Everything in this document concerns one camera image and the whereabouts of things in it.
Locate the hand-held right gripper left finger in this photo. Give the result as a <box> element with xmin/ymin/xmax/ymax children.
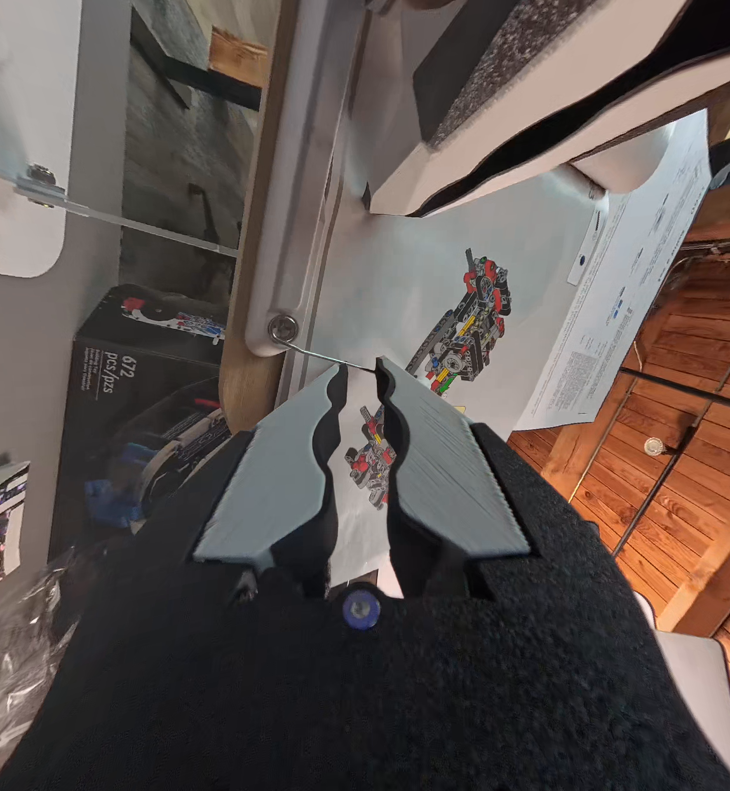
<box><xmin>193</xmin><ymin>364</ymin><xmax>349</xmax><ymax>598</ymax></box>

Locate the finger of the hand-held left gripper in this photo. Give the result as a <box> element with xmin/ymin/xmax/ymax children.
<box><xmin>417</xmin><ymin>52</ymin><xmax>730</xmax><ymax>216</ymax></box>
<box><xmin>371</xmin><ymin>0</ymin><xmax>730</xmax><ymax>214</ymax></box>

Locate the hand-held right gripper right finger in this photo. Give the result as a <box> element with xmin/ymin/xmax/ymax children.
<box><xmin>376</xmin><ymin>358</ymin><xmax>532</xmax><ymax>598</ymax></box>

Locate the instruction booklet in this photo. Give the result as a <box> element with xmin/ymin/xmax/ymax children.
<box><xmin>278</xmin><ymin>0</ymin><xmax>610</xmax><ymax>594</ymax></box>

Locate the printed task sheet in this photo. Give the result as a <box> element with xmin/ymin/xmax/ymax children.
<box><xmin>513</xmin><ymin>110</ymin><xmax>712</xmax><ymax>432</ymax></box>

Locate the grey desk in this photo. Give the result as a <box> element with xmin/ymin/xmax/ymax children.
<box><xmin>0</xmin><ymin>0</ymin><xmax>131</xmax><ymax>619</ymax></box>

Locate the black set box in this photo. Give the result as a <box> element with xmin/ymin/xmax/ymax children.
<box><xmin>48</xmin><ymin>283</ymin><xmax>236</xmax><ymax>557</ymax></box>

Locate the clear plastic bag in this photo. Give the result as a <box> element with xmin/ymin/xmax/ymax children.
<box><xmin>0</xmin><ymin>544</ymin><xmax>94</xmax><ymax>791</ymax></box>

